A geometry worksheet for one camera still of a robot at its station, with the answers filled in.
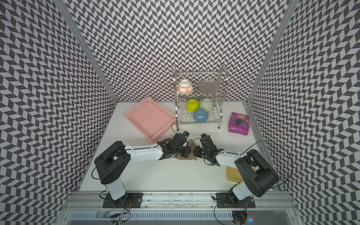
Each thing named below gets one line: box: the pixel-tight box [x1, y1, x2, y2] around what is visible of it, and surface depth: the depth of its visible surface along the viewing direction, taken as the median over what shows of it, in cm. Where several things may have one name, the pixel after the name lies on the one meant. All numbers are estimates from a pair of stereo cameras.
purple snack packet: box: [228, 112, 250, 136], surface depth 101 cm
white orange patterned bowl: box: [176, 79, 194, 95], surface depth 86 cm
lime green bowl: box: [185, 98, 200, 112], surface depth 108 cm
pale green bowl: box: [199, 97, 214, 112], surface depth 107 cm
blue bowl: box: [193, 108, 209, 123], surface depth 103 cm
